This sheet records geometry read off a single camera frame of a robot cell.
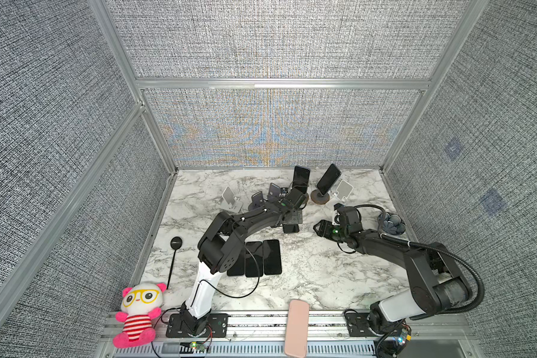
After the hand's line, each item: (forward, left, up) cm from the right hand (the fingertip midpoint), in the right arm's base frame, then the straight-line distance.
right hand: (318, 227), depth 93 cm
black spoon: (-6, +59, -1) cm, 60 cm away
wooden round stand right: (+18, -3, -2) cm, 18 cm away
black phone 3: (+4, +11, -7) cm, 13 cm away
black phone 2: (-11, +20, -4) cm, 23 cm away
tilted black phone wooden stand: (+20, -6, +5) cm, 22 cm away
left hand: (+5, +12, 0) cm, 13 cm away
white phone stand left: (+12, +38, +3) cm, 40 cm away
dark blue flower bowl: (+2, -32, -2) cm, 32 cm away
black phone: (-15, +28, -5) cm, 32 cm away
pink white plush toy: (-30, +63, +3) cm, 70 cm away
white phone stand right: (+16, -13, +5) cm, 21 cm away
